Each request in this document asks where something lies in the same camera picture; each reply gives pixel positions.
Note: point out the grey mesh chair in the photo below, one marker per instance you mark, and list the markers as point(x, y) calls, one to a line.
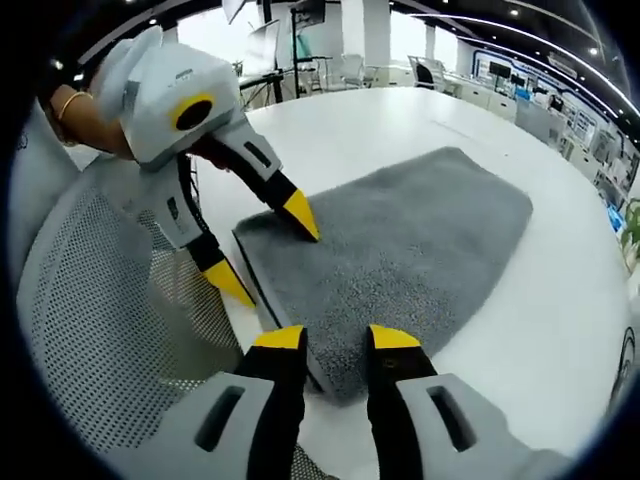
point(100, 325)

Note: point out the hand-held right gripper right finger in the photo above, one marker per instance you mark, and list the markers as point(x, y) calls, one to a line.
point(400, 400)

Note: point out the black monitor on stand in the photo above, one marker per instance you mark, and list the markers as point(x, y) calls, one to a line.
point(502, 70)

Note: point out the green potted plant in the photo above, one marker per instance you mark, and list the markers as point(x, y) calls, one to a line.
point(632, 225)

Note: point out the grey towel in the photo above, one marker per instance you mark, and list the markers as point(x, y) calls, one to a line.
point(400, 250)

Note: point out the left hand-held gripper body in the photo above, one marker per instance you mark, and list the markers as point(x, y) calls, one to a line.
point(165, 95)

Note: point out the person's left hand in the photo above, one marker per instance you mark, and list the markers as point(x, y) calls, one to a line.
point(215, 155)

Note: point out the blue packet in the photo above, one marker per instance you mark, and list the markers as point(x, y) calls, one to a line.
point(615, 220)

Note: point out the white table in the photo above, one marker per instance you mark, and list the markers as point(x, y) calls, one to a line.
point(525, 325)

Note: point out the black and white office chair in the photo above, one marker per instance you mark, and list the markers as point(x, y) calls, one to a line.
point(425, 75)

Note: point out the white cabinet row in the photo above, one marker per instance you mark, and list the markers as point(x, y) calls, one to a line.
point(500, 102)

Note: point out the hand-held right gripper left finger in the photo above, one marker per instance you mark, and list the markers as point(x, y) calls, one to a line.
point(275, 400)

